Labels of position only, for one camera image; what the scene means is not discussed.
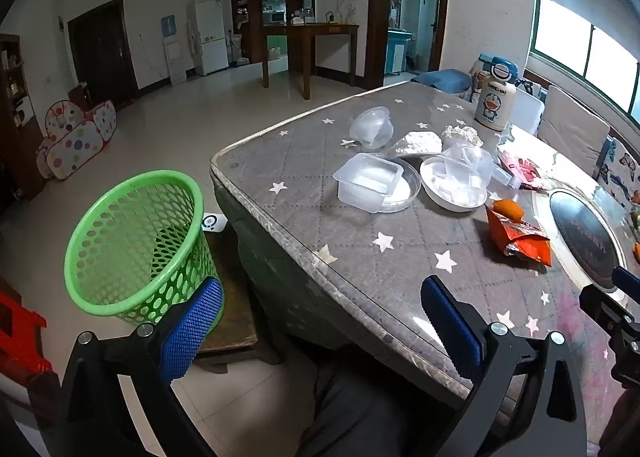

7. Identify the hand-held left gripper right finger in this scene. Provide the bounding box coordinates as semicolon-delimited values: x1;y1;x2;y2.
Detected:
420;274;588;457

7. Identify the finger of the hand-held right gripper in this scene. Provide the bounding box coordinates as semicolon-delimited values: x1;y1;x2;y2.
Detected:
612;266;640;294
579;284;640;325

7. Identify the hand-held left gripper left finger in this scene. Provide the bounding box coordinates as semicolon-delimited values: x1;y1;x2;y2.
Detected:
50;277;226;457

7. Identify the orange snack wrapper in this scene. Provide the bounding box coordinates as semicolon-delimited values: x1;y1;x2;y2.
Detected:
486;204;553;268

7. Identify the green plastic mesh basket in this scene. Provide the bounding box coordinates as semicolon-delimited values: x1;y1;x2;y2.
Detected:
64;169;223;327

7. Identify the white tissue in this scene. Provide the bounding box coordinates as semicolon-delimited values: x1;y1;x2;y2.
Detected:
442;124;485;148
389;129;443;158

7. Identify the low wooden stool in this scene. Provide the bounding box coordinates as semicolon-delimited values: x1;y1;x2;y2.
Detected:
192;232;283;368

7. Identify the round black induction cooker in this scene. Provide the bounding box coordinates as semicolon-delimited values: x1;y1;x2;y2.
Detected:
532;179;633;293

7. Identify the butterfly-print cushion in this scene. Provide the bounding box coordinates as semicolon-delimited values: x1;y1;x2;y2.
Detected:
592;137;640;208

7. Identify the person's leg in dark trousers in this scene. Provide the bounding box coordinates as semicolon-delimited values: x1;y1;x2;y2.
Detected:
295;344;481;457

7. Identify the white bowl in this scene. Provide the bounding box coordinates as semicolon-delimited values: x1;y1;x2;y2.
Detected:
419;156;490;214

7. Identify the shallow glass dish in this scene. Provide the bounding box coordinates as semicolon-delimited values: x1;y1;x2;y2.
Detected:
382;157;422;212

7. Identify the red snack packet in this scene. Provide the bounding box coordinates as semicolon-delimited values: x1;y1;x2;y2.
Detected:
497;151;543;190

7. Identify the white seat cushion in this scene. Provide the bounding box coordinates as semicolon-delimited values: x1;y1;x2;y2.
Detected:
537;86;611;178
510;87;546;135

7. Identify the clear rectangular plastic container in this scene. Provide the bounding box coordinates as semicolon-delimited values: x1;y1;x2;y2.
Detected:
332;153;405;214

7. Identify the red plastic stool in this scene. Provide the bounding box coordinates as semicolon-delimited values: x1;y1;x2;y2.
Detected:
0;291;53;385

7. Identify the clear plastic cup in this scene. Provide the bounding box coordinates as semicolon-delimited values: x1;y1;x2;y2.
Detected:
442;144;496;192

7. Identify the white cartoon-print water bottle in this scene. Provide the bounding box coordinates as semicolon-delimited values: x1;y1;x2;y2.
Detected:
472;54;520;132

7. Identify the polka-dot play tent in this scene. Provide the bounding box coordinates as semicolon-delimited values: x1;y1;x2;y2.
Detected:
36;99;118;182

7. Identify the window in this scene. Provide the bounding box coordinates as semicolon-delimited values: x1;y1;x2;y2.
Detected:
530;0;640;125

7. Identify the blue-lidded printed container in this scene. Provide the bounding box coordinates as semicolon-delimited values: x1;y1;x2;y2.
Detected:
470;53;496;102

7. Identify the blue plastic stool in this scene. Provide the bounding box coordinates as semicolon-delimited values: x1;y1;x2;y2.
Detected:
410;69;473;98

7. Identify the dark wooden shelf unit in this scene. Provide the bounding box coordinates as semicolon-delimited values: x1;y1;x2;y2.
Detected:
0;34;46;200

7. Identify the white water dispenser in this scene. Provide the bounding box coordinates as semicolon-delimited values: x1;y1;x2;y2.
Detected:
161;16;188;85

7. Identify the blue bathroom cabinet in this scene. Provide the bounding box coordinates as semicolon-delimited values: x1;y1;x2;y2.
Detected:
385;29;413;75

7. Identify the white refrigerator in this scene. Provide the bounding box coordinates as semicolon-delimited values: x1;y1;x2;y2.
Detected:
187;0;230;76

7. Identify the dark wooden door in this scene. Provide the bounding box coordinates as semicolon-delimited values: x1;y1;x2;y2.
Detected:
67;0;138;102

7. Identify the dark wooden side table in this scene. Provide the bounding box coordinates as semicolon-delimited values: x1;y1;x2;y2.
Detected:
261;23;360;100

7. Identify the wooden door frame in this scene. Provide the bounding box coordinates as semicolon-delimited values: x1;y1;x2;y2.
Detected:
365;0;451;90

